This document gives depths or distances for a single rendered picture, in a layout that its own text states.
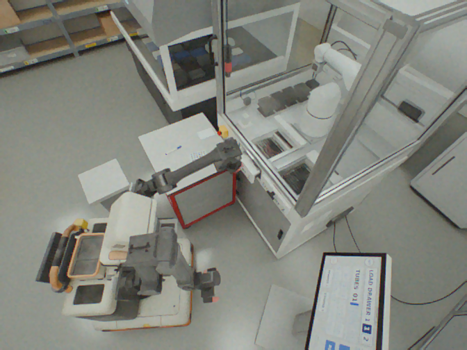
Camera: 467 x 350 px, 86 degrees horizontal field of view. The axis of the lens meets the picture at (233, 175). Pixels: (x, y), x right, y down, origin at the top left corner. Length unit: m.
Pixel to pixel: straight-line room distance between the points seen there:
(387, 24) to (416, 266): 2.35
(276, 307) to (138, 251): 1.69
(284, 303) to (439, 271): 1.42
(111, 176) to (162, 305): 0.99
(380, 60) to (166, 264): 0.77
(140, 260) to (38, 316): 2.06
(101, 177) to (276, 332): 1.74
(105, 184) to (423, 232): 2.84
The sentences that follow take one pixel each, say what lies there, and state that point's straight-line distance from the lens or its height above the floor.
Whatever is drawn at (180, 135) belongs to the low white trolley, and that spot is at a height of 0.76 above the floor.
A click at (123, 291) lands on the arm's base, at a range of 1.14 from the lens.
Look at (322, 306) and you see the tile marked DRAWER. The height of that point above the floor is 1.00.
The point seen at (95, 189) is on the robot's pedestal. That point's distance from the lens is 1.98.
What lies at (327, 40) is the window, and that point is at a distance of 0.95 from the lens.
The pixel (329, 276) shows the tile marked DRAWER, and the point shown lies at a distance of 1.37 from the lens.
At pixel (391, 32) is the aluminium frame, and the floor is 1.96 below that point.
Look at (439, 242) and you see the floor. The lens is 3.10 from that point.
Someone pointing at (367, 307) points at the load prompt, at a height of 1.15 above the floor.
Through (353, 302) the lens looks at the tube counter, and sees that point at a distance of 1.27.
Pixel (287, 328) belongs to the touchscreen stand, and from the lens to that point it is 2.27.
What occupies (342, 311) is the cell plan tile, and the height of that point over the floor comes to 1.07.
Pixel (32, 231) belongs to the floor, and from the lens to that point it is 3.06.
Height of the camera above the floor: 2.26
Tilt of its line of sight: 56 degrees down
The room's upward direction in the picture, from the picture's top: 1 degrees clockwise
